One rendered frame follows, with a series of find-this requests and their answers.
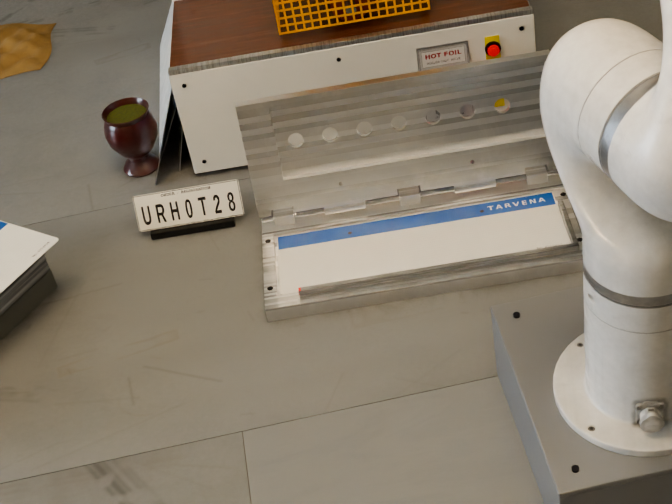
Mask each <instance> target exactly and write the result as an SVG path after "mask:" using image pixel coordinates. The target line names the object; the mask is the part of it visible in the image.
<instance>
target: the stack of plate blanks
mask: <svg viewBox="0 0 672 504"><path fill-rule="evenodd" d="M56 288H57V284H56V281H55V279H54V276H53V273H52V271H51V269H50V267H49V265H48V263H47V261H46V257H45V255H43V256H41V257H40V258H39V259H38V260H37V261H36V262H35V263H34V264H33V265H32V266H30V267H29V268H28V269H27V270H26V271H25V272H24V273H23V274H22V275H21V276H20V277H18V278H17V279H16V280H15V281H14V282H13V283H12V284H11V285H10V286H9V287H7V288H6V289H5V290H4V291H3V292H2V293H1V294H0V341H1V340H2V339H3V338H4V337H5V336H6V335H7V334H8V333H9V332H10V331H11V330H12V329H13V328H14V327H15V326H17V325H18V324H19V323H20V322H21V321H22V320H23V319H24V318H25V317H26V316H27V315H28V314H29V313H30V312H31V311H32V310H33V309H34V308H36V307H37V306H38V305H39V304H40V303H41V302H42V301H43V300H44V299H45V298H46V297H47V296H48V295H49V294H50V293H51V292H52V291H54V290H55V289H56Z"/></svg>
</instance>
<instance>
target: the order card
mask: <svg viewBox="0 0 672 504"><path fill-rule="evenodd" d="M132 199H133V204H134V208H135V213H136V218H137V222H138V227H139V231H140V232H144V231H150V230H156V229H162V228H168V227H174V226H180V225H186V224H192V223H198V222H204V221H210V220H216V219H223V218H229V217H235V216H241V215H244V208H243V203H242V198H241V193H240V187H239V182H238V180H237V179H234V180H228V181H222V182H216V183H210V184H204V185H198V186H192V187H186V188H180V189H174V190H168V191H162V192H156V193H150V194H144V195H138V196H133V198H132Z"/></svg>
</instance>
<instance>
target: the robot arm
mask: <svg viewBox="0 0 672 504"><path fill-rule="evenodd" d="M660 5H661V13H662V23H663V43H662V42H661V41H660V40H658V39H657V38H656V37H654V36H653V35H651V34H650V33H648V32H647V31H645V30H643V29H642V28H640V27H638V26H636V25H634V24H632V23H629V22H626V21H623V20H619V19H613V18H602V19H595V20H591V21H588V22H585V23H583V24H580V25H578V26H576V27H575V28H573V29H571V30H570V31H568V32H567V33H566V34H565V35H563V36H562V37H561V38H560V39H559V40H558V41H557V43H556V44H555V45H554V47H553V48H552V50H551V51H550V53H549V55H548V57H547V60H546V62H545V65H544V68H543V72H542V77H541V83H540V111H541V117H542V123H543V127H544V131H545V135H546V139H547V142H548V145H549V148H550V151H551V154H552V157H553V160H554V163H555V166H556V168H557V171H558V173H559V176H560V179H561V181H562V184H563V186H564V188H565V191H566V193H567V196H568V198H569V200H570V203H571V205H572V207H573V210H574V212H575V215H576V217H577V219H578V222H579V225H580V228H581V232H582V253H583V290H584V333H583V334H582V335H580V336H578V337H577V338H576V339H575V340H574V341H573V342H571V343H570V344H569V345H568V346H567V348H566V349H565V350H564V352H563V353H562V354H561V356H560V358H559V360H558V362H557V364H556V367H555V371H554V375H553V392H554V397H555V401H556V405H557V407H558V409H559V411H560V413H561V415H562V417H563V418H564V419H565V421H566V422H567V423H568V425H569V426H570V427H571V428H572V429H573V430H574V431H575V432H577V433H578V434H579V435H580V436H581V437H583V438H584V439H586V440H588V441H589V442H591V443H592V444H594V445H597V446H599V447H601V448H603V449H605V450H608V451H612V452H615V453H619V454H623V455H630V456H636V457H657V456H665V455H672V0H660Z"/></svg>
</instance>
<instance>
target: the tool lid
mask: <svg viewBox="0 0 672 504"><path fill-rule="evenodd" d="M549 53H550V51H549V49H548V50H542V51H536V52H530V53H524V54H518V55H512V56H506V57H501V58H495V59H489V60H483V61H477V62H471V63H465V64H459V65H453V66H447V67H441V68H435V69H430V70H424V71H418V72H412V73H406V74H400V75H394V76H388V77H382V78H376V79H370V80H365V81H359V82H353V83H347V84H341V85H335V86H329V87H323V88H317V89H311V90H305V91H299V92H294V93H288V94H282V95H276V96H270V97H264V98H258V99H252V100H246V101H240V102H236V105H235V108H236V113H237V117H238V122H239V127H240V131H241V136H242V141H243V145H244V150H245V155H246V159H247V164H248V169H249V173H250V178H251V183H252V187H253V192H254V197H255V201H256V206H257V211H258V215H259V218H262V217H268V216H271V210H274V209H280V208H286V207H292V206H293V208H294V212H298V211H305V210H311V209H317V208H323V207H324V211H325V214H326V215H328V214H334V213H340V212H346V211H352V210H358V209H364V208H366V204H365V200H371V199H377V198H383V197H389V196H395V195H398V193H397V189H401V188H407V187H413V186H419V185H420V189H421V191H425V190H432V189H438V188H444V187H450V186H454V190H455V191H454V192H455V193H461V192H467V191H473V190H479V189H485V188H492V187H496V180H495V179H498V178H504V177H510V176H516V175H522V174H525V168H527V167H533V166H539V165H547V167H548V169H549V170H552V169H557V168H556V166H555V163H554V160H553V157H552V154H551V151H550V148H549V145H548V142H547V139H546V135H545V131H544V127H543V123H542V117H541V111H540V83H541V77H542V72H543V68H544V65H545V62H546V60H547V57H548V55H549ZM501 98H505V99H507V100H508V101H509V106H508V108H507V109H506V110H504V111H498V110H496V109H495V107H494V105H495V102H496V101H497V100H498V99H501ZM466 104H471V105H473V106H474V108H475V111H474V113H473V115H471V116H469V117H464V116H462V115H461V114H460V109H461V107H462V106H463V105H466ZM430 110H437V111H438V112H439V113H440V118H439V120H438V121H437V122H434V123H430V122H428V121H427V120H426V119H425V116H426V114H427V112H429V111H430ZM395 116H403V117H404V118H405V119H406V124H405V125H404V126H403V127H402V128H394V127H393V126H392V125H391V121H392V119H393V118H394V117H395ZM364 121H365V122H368V123H370V124H371V126H372V129H371V131H370V132H369V133H367V134H361V133H359V132H358V131H357V125H358V124H359V123H361V122H364ZM328 127H332V128H335V129H336V130H337V132H338V134H337V136H336V138H334V139H332V140H327V139H325V138H324V137H323V135H322V133H323V131H324V129H326V128H328ZM293 133H299V134H301V135H302V137H303V142H302V143H301V144H300V145H297V146H295V145H292V144H290V143H289V141H288V138H289V136H290V135H291V134H293Z"/></svg>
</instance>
